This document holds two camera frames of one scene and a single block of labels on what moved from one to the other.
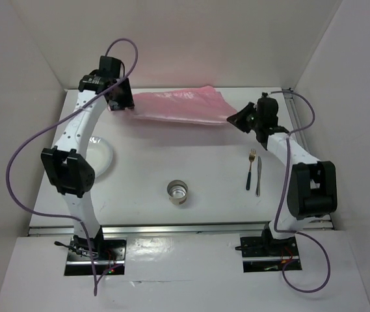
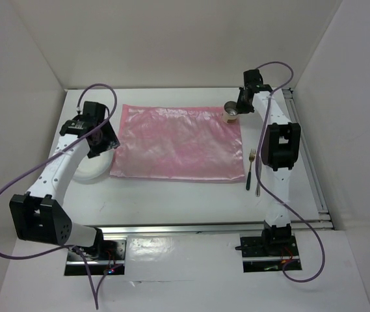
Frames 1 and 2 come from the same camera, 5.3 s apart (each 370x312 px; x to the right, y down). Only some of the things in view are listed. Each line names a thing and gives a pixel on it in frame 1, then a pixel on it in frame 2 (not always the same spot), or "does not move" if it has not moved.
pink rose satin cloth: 199,104 → 179,143
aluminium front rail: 167,229 does not move
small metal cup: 177,190 → 229,112
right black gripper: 238,119 → 242,109
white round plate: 99,154 does not move
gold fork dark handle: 251,157 does not move
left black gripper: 127,101 → 110,141
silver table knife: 259,164 does not move
